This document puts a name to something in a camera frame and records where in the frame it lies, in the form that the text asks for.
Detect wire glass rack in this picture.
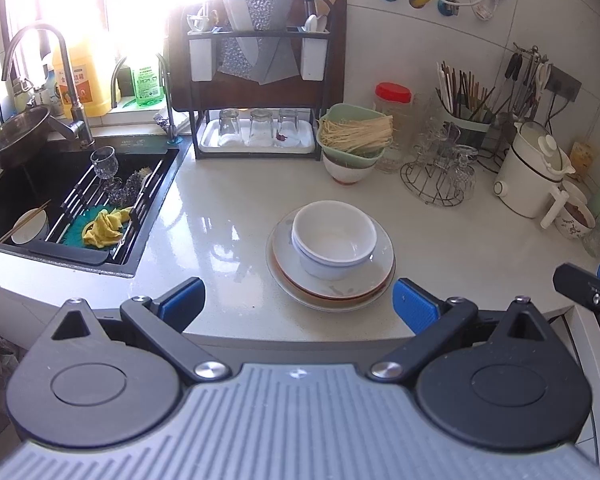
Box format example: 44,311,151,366
400,157,477,207

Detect yellow detergent bottle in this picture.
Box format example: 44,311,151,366
52,35,108,118

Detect bundle of dried noodles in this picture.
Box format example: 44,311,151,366
320,114,395,153

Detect patterned bowl with brown contents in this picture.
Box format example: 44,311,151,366
555,197,596,240

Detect white electric pot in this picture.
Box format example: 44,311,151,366
493,120,576,231

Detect black sink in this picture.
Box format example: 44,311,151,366
0,135,181,278

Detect small floral plate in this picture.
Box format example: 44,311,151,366
270,255,396,304

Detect small white bottle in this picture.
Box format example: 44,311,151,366
30,67,66,116

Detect dark wooden cutting board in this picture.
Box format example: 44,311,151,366
166,0,348,113

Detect green detergent bottle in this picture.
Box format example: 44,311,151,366
131,52,160,107

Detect white pot lid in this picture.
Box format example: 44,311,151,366
515,121,576,177

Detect small steel faucet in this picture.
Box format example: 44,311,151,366
111,53,178,141

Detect white bowl in sink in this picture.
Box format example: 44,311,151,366
11,208,50,246

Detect plain steel cleaver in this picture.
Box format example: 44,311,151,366
257,35,301,86

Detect yellow packet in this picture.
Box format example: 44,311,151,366
570,141,593,171

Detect teal scrubbing cloth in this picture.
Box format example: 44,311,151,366
62,202,131,248

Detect deep floral plate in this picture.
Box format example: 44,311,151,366
271,213,396,297

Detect white bowl with brown foot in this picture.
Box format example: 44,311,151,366
322,152,378,186

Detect yellow cloth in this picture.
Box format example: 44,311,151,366
81,206,133,248

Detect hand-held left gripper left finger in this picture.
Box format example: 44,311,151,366
40,276,232,382

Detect white drain tray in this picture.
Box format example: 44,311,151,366
199,119,317,155

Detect patterned steel cleaver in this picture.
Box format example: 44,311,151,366
215,0,261,81

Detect pale blue bowl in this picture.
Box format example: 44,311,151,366
296,247,375,282
292,240,377,267

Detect white plates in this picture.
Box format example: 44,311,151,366
266,225,397,312

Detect small wine glass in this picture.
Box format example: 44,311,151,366
90,146,126,193

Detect black dish rack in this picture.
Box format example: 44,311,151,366
186,0,333,161

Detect bunch of chopsticks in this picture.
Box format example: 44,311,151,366
436,61,496,123

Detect plain white bowl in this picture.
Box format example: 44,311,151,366
291,201,378,268

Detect red lid plastic jar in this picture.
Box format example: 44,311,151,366
374,82,415,161

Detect black sink drain rack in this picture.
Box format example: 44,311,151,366
32,152,168,266

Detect upturned glass on wire rack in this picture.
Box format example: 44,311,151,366
450,145,477,196

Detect small white bowl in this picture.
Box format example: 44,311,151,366
562,180,591,206

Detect tall clear glass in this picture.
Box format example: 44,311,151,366
420,120,461,161

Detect green chopstick holder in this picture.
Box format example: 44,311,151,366
437,105,493,161

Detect pair of wooden chopsticks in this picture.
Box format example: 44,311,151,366
0,199,52,245

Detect white handled scissors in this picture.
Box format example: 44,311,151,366
535,60,553,93

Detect upturned drinking glass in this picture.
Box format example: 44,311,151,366
277,107,302,146
249,108,274,147
217,107,241,146

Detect green square bowl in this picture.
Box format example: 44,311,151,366
316,103,395,161

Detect black handled hanging utensil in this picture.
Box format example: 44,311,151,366
505,52,523,111

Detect tall steel faucet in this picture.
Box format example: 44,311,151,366
1,23,95,148

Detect black power cable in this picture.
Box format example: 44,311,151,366
545,95,568,131

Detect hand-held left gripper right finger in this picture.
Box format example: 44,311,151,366
369,278,553,380

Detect steel pot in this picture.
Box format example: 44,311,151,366
0,106,78,170

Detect black power strip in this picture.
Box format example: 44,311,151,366
545,64,583,103

